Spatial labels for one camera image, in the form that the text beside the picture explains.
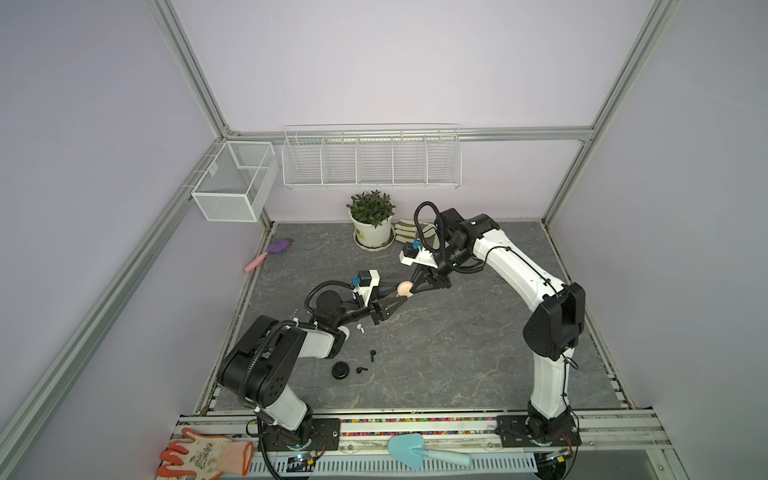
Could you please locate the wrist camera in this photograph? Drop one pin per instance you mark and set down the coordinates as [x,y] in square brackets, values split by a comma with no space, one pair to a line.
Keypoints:
[413,253]
[366,281]

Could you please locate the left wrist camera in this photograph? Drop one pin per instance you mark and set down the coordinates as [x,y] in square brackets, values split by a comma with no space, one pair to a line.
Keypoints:
[366,281]

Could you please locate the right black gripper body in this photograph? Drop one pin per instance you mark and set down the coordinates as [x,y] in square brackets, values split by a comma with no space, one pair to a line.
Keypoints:
[438,278]

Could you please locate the potted green plant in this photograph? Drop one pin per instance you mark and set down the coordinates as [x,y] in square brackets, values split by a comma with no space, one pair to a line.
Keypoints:
[371,213]

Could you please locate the long white wire basket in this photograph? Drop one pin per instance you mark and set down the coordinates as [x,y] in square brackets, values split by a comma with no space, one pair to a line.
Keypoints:
[372,156]

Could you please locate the beige gardening glove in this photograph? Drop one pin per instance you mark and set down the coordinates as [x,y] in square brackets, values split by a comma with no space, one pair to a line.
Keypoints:
[406,232]

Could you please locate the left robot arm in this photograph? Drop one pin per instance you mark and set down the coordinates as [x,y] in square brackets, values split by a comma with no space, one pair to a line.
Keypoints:
[258,368]

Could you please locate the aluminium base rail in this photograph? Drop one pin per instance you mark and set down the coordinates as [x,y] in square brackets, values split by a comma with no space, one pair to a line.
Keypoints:
[470,431]

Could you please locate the teal garden trowel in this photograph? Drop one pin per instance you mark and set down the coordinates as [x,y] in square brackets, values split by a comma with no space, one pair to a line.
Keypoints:
[410,450]

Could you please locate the white mesh box basket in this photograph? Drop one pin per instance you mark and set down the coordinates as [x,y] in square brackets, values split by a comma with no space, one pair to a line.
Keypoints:
[237,182]

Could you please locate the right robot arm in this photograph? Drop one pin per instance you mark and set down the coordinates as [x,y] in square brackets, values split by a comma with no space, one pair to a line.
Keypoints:
[448,243]

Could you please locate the purple pink brush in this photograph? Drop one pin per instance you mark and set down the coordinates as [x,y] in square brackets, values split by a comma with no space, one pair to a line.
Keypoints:
[272,249]

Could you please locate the pink earbud charging case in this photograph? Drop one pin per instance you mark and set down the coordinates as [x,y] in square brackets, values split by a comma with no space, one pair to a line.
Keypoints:
[404,289]

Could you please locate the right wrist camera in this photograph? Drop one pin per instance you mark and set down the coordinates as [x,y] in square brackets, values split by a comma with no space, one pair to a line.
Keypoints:
[413,253]

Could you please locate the red white work glove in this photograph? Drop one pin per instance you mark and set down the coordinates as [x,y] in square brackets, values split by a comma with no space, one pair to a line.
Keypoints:
[198,456]

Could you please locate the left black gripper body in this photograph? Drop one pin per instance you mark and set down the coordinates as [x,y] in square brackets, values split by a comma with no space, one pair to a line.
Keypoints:
[357,312]

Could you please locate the white earbud charging case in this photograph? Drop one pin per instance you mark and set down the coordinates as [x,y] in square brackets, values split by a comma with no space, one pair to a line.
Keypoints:
[344,332]

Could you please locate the black earbud charging case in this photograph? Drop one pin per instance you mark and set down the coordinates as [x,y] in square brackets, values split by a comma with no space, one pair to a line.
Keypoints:
[340,370]

